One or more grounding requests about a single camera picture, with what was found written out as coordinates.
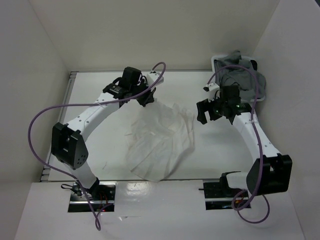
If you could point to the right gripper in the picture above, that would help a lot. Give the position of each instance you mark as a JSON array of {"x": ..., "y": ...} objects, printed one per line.
[{"x": 204, "y": 106}]

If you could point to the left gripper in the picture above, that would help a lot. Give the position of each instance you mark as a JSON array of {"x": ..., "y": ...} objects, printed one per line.
[{"x": 149, "y": 98}]

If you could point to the white pleated skirt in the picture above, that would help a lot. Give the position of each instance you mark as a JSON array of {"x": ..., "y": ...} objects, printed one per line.
[{"x": 159, "y": 137}]

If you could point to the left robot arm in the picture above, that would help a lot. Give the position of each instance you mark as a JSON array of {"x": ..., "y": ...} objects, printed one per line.
[{"x": 68, "y": 141}]

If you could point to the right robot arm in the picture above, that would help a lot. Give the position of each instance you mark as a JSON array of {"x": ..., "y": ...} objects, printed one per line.
[{"x": 271, "y": 171}]

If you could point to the grey skirt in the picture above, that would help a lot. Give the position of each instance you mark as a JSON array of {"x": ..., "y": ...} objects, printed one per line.
[{"x": 240, "y": 75}]

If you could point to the white laundry basket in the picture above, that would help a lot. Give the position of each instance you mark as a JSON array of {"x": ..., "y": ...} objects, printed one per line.
[{"x": 255, "y": 98}]

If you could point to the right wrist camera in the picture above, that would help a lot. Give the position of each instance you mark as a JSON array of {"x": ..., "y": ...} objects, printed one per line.
[{"x": 211, "y": 87}]

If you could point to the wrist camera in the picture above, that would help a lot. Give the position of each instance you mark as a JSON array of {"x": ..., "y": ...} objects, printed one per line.
[
  {"x": 153, "y": 79},
  {"x": 211, "y": 87}
]

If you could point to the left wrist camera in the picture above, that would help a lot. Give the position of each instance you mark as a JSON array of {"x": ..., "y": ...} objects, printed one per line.
[{"x": 153, "y": 79}]

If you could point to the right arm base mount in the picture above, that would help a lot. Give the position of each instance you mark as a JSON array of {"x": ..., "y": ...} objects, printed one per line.
[{"x": 217, "y": 195}]

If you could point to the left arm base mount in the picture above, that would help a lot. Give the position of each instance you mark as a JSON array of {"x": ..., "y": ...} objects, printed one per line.
[{"x": 103, "y": 200}]

